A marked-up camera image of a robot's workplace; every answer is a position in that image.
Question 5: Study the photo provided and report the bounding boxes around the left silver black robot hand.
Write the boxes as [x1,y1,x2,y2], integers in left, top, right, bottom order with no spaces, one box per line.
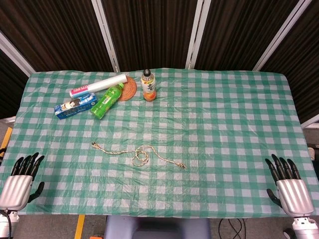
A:
[0,152,45,210]

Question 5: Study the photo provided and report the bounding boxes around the green plastic drink bottle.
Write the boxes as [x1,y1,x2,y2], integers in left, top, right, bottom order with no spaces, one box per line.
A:
[90,83,125,120]

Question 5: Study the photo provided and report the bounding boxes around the black floor cables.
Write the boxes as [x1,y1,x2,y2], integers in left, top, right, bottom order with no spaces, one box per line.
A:
[218,218,246,239]

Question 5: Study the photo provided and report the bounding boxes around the blue toothpaste box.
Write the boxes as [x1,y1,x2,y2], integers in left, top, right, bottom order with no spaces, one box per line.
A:
[54,92,98,120]

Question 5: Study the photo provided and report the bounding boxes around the orange drink bottle black cap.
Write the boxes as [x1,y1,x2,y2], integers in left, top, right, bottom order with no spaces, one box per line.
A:
[141,69,158,102]

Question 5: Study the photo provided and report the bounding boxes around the white partition post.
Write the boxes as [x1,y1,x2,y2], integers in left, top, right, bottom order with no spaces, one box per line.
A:
[0,31,34,77]
[91,0,121,72]
[185,0,212,70]
[300,116,319,129]
[252,0,314,72]

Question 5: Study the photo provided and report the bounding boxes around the round woven rattan coaster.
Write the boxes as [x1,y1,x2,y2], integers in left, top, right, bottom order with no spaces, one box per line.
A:
[117,76,138,102]

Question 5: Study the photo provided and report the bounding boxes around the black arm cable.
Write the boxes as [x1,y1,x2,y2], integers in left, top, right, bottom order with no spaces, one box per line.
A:
[0,210,13,239]

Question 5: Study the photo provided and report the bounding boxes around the green checked tablecloth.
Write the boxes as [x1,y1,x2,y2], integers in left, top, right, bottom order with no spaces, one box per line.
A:
[0,67,319,219]

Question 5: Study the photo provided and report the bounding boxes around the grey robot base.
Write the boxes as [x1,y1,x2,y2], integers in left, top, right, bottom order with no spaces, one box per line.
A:
[104,215,212,239]

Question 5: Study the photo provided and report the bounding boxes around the white food bag roll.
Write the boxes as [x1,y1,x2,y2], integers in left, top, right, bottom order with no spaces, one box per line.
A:
[69,73,128,98]

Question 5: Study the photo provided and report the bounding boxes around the dark ribbed partition panel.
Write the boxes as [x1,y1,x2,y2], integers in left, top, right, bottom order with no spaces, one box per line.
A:
[194,0,300,72]
[259,0,319,125]
[0,0,118,73]
[101,0,200,73]
[0,49,29,120]

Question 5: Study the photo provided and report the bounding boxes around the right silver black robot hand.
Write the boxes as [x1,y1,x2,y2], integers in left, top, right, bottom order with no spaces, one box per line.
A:
[265,154,315,217]

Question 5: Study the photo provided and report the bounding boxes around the beige braided rope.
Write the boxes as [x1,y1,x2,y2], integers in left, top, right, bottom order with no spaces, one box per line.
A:
[91,141,187,170]

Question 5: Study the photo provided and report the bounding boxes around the yellow floor tape strip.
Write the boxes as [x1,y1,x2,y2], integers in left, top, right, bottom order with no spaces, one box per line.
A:
[74,215,86,239]
[0,126,13,162]

